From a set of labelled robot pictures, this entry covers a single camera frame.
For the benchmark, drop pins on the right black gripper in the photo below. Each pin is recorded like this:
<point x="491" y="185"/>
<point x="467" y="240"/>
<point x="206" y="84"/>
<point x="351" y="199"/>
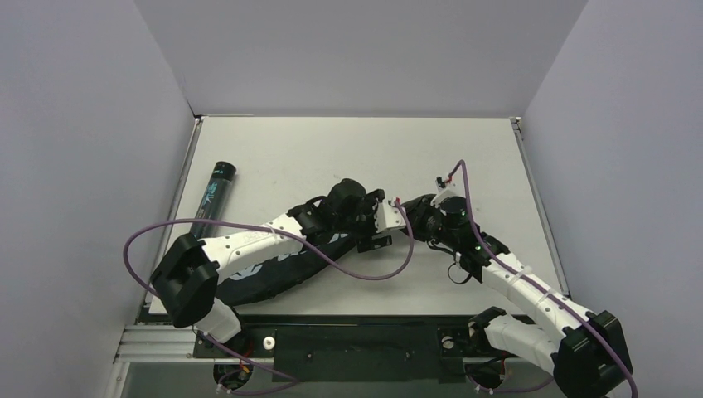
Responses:
<point x="416" y="207"/>

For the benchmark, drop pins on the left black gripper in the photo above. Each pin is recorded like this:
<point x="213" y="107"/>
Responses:
<point x="371" y="226"/>

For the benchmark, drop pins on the black Crossway racket bag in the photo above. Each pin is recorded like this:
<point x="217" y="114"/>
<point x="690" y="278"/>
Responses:
<point x="270" y="278"/>

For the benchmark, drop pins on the black shuttlecock tube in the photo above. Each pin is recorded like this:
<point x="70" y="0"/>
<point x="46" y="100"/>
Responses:
<point x="217" y="192"/>

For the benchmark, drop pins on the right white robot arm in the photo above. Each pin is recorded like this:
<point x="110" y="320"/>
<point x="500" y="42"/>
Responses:
<point x="585" y="352"/>

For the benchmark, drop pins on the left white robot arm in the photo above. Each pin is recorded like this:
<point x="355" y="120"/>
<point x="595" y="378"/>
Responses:
<point x="188" y="276"/>

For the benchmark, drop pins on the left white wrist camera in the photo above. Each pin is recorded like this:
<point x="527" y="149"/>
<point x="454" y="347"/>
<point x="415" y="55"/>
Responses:
<point x="388" y="217"/>

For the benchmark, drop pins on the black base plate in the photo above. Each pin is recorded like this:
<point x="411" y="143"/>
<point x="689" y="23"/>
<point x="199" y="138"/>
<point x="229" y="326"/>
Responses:
<point x="336" y="366"/>

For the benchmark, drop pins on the aluminium frame rail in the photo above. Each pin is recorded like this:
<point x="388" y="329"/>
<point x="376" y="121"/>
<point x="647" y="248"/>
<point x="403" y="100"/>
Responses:
<point x="153" y="343"/>

